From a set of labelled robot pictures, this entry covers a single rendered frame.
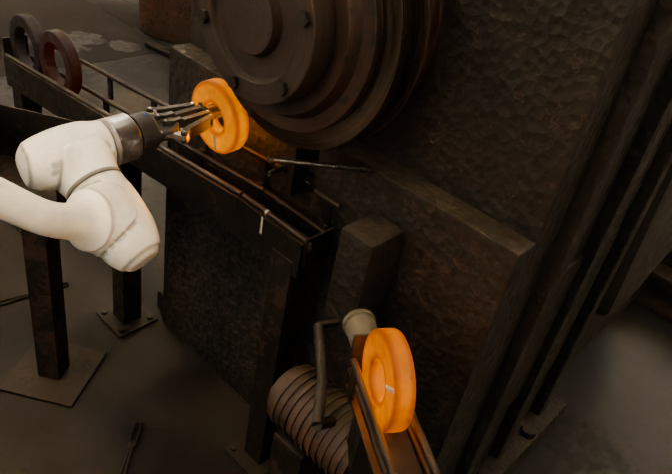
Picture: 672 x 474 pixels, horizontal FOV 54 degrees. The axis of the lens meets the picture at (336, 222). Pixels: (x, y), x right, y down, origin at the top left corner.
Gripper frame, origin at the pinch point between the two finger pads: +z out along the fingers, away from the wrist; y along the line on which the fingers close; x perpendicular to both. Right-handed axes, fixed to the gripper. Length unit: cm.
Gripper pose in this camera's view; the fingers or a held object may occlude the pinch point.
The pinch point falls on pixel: (219, 109)
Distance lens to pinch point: 140.9
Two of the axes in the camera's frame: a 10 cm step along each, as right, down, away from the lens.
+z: 6.9, -3.5, 6.3
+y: 7.1, 4.8, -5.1
